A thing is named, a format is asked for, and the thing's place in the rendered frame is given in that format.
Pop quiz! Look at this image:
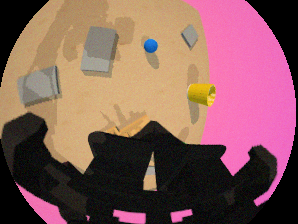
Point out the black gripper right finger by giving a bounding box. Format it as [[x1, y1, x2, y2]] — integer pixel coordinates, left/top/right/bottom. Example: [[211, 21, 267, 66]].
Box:
[[152, 121, 227, 192]]

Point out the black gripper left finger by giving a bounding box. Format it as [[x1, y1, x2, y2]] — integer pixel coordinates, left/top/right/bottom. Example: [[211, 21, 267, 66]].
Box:
[[88, 121, 154, 181]]

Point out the yellow cup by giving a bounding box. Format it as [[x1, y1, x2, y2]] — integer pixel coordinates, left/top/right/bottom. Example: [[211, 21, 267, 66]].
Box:
[[186, 83, 217, 107]]

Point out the blue ball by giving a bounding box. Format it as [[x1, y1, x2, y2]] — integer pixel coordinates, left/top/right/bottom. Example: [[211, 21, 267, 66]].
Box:
[[144, 39, 158, 53]]

